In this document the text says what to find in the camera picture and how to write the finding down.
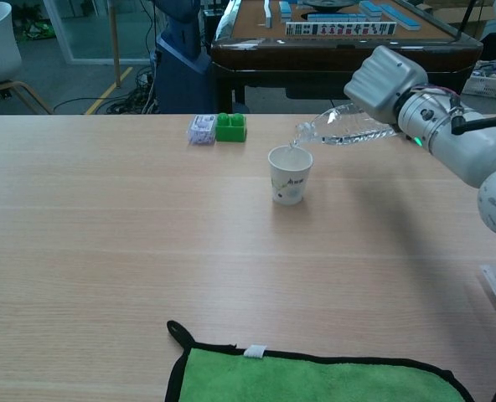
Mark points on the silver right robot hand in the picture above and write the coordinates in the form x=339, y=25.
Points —
x=384, y=81

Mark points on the clear plastic bottle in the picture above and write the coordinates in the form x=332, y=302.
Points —
x=348, y=130

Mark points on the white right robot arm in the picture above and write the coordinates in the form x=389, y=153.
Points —
x=461, y=146

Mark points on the white paper cup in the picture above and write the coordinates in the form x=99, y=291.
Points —
x=290, y=184

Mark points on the blue-backed mahjong tile row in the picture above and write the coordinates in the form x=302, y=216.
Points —
x=336, y=17
x=285, y=11
x=394, y=17

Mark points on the face-up mahjong tile row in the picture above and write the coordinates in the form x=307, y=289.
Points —
x=340, y=29

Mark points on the brown mahjong table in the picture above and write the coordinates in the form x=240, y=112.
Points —
x=294, y=54

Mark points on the black tripod stand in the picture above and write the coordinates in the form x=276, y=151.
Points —
x=463, y=19

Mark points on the white plastic crate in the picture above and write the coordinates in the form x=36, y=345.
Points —
x=491, y=86

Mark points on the green toy building brick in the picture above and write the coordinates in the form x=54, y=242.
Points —
x=230, y=132

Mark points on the blue machine base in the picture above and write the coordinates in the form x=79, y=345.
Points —
x=181, y=84

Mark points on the green microfiber cloth black trim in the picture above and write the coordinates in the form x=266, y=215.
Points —
x=294, y=377

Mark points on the wooden post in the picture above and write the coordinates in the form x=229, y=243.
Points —
x=115, y=50

